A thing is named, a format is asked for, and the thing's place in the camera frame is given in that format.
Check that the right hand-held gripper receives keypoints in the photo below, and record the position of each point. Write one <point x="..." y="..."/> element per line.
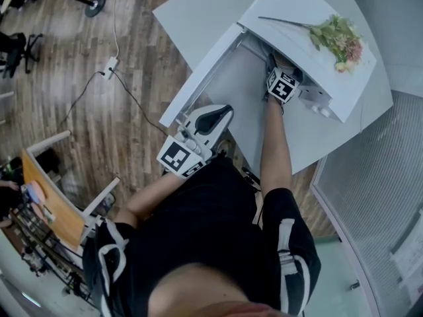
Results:
<point x="282" y="88"/>

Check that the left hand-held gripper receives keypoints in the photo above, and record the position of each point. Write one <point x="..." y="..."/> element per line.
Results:
<point x="180" y="155"/>

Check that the person's left forearm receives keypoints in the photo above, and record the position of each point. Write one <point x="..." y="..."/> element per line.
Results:
<point x="148" y="200"/>

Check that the person's right forearm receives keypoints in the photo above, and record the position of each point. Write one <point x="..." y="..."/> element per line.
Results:
<point x="276" y="144"/>

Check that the bunch of artificial flowers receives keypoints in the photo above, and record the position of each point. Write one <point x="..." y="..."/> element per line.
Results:
<point x="337" y="40"/>

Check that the white table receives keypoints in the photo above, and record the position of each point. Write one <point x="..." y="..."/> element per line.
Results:
<point x="198" y="8"/>

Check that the person's black clothing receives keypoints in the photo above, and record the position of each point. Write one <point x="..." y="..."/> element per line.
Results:
<point x="205" y="230"/>

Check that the white power strip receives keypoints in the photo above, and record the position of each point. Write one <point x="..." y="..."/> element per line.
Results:
<point x="111" y="67"/>

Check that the person's face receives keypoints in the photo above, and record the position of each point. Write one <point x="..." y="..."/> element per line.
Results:
<point x="211" y="292"/>

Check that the wooden desk with white legs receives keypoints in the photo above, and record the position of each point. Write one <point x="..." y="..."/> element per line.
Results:
<point x="56" y="203"/>

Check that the pink item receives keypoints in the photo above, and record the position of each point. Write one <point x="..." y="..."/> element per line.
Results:
<point x="34" y="193"/>

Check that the black office chair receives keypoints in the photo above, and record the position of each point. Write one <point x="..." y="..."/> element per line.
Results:
<point x="18" y="53"/>

